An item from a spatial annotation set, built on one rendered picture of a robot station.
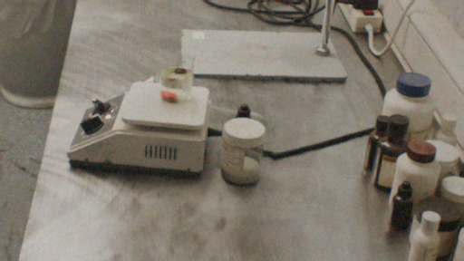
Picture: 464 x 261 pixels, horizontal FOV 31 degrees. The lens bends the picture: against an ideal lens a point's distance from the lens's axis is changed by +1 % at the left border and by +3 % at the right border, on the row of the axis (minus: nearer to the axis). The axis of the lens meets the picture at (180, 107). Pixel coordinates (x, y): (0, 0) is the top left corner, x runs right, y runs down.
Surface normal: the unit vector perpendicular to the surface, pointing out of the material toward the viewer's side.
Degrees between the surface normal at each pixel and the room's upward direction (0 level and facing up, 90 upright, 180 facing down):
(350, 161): 0
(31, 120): 0
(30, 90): 94
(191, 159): 90
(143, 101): 0
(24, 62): 94
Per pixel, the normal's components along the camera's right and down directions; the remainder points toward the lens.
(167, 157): -0.11, 0.47
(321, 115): 0.04, -0.87
